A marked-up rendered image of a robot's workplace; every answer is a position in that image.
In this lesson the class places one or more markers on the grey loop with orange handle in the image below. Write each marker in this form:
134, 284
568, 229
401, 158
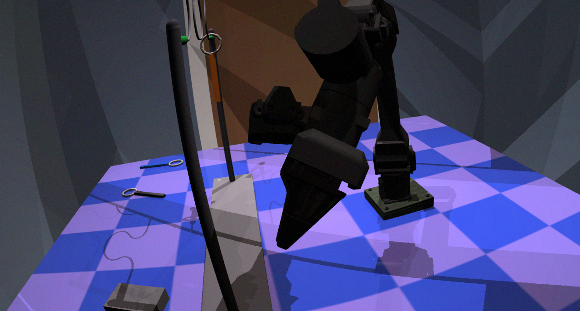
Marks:
213, 66

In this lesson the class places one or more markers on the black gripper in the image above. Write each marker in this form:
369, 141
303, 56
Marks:
318, 162

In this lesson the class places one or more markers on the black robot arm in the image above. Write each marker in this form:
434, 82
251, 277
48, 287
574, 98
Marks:
351, 48

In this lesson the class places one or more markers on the black bar handle with beige loop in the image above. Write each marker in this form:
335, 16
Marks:
142, 193

